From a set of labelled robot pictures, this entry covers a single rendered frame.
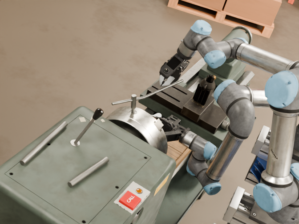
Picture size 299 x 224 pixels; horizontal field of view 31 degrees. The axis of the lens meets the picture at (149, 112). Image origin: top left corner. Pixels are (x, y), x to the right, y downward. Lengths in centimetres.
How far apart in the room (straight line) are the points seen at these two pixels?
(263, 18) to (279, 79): 408
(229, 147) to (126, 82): 238
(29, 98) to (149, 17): 189
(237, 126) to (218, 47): 35
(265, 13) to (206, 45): 379
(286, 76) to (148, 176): 63
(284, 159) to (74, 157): 76
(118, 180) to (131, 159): 13
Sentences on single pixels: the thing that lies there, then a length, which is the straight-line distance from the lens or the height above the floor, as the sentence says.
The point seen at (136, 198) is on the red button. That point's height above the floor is 127.
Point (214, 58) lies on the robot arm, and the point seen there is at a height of 162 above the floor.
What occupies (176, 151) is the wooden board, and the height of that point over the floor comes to 89.
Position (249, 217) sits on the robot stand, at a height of 115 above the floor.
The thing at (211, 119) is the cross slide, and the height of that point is 97.
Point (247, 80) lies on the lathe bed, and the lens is 355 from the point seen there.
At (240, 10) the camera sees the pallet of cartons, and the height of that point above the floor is 20.
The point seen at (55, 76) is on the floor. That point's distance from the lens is 452.
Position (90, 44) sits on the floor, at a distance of 499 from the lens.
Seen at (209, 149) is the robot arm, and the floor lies 111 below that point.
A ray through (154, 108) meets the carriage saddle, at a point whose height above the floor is 89.
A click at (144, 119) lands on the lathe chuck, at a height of 123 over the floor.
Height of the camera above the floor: 270
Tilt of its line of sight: 38 degrees down
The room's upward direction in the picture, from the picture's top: 18 degrees clockwise
